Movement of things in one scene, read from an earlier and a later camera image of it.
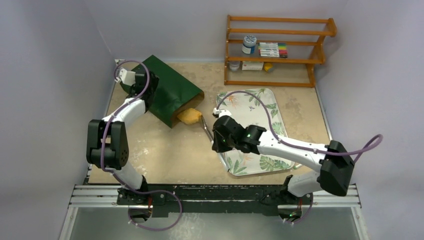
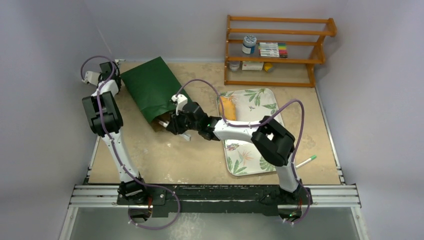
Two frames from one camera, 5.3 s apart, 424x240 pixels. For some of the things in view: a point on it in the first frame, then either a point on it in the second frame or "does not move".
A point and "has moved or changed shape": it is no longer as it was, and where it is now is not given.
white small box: (252, 65) does not move
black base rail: (212, 201) does not move
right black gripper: (216, 136) → (176, 122)
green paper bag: (175, 91) has moved or changed shape
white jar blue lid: (249, 44) does not move
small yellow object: (268, 67) does not move
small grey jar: (234, 66) does not move
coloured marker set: (273, 49) does not move
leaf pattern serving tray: (253, 107) does not move
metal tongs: (208, 132) has moved or changed shape
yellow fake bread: (189, 116) has moved or changed shape
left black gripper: (155, 81) → (100, 78)
